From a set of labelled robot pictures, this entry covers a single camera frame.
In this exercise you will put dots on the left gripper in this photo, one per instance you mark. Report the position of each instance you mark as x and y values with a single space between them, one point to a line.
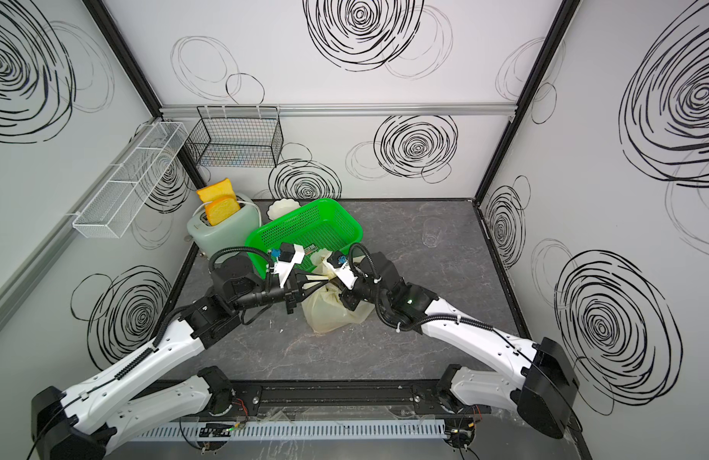
294 290

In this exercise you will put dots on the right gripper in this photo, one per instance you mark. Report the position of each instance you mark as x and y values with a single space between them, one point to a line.
350 300

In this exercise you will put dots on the yellow printed plastic bag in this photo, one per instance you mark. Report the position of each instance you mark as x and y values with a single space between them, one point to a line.
324 310

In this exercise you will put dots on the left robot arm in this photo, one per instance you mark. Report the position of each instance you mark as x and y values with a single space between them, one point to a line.
94 418

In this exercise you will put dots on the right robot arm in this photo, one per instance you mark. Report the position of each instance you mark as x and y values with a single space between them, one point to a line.
535 379

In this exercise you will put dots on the barcode label sticker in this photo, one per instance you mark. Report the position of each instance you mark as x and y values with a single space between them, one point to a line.
309 248

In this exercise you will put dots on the green plastic basket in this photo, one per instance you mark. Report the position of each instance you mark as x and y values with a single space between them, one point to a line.
323 222

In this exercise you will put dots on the mint green toaster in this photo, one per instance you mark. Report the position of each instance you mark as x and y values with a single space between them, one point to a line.
231 232

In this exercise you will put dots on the white scalloped dish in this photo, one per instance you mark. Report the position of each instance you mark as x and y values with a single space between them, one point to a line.
279 208

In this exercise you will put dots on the front toast slice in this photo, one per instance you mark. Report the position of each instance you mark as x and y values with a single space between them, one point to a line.
221 209

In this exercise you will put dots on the toast slice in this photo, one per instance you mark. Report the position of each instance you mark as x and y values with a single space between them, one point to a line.
219 190
221 209

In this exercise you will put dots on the rear toast slice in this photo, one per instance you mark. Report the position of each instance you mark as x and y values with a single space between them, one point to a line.
219 190

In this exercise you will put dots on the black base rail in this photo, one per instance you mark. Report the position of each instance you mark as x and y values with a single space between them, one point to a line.
424 397

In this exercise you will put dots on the white slotted cable duct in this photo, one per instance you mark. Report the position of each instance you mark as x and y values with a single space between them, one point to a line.
209 432

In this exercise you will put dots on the black wire wall basket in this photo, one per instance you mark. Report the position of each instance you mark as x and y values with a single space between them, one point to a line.
250 136

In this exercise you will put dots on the white mesh wall shelf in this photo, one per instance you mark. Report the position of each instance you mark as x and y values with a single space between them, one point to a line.
113 208

